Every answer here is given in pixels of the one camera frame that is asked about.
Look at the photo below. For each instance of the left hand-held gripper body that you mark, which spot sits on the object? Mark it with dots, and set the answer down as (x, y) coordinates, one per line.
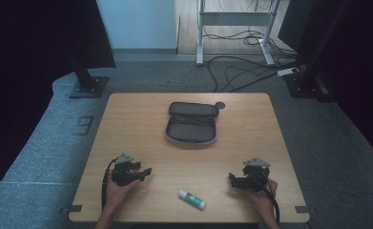
(123, 175)

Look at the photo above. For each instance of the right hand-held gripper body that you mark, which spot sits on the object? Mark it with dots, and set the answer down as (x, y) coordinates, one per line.
(258, 175)

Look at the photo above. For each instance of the person's left hand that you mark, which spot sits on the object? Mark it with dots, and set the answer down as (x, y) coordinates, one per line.
(115, 194)

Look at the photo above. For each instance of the person's right hand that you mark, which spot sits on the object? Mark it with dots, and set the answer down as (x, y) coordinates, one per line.
(266, 202)

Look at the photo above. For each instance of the white green glue stick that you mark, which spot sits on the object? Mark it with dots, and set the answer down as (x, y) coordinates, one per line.
(192, 199)

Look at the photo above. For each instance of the grey floor hatch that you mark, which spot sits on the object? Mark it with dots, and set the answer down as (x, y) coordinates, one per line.
(84, 125)

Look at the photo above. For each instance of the open grey pencil case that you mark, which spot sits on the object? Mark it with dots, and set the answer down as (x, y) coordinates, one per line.
(191, 125)

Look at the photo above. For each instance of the black round table grommet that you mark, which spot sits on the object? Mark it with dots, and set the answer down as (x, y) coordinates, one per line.
(220, 105)

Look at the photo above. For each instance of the white power strip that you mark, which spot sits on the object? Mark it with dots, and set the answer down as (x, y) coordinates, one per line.
(287, 72)

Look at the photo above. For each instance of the dark curtain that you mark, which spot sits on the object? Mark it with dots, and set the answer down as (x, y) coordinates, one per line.
(31, 47)
(349, 47)

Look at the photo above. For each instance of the black stand with base plate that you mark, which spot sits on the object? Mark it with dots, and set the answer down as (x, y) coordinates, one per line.
(305, 84)
(87, 82)

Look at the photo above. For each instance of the white metal desk frame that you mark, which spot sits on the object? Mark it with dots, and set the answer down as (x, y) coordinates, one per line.
(235, 19)

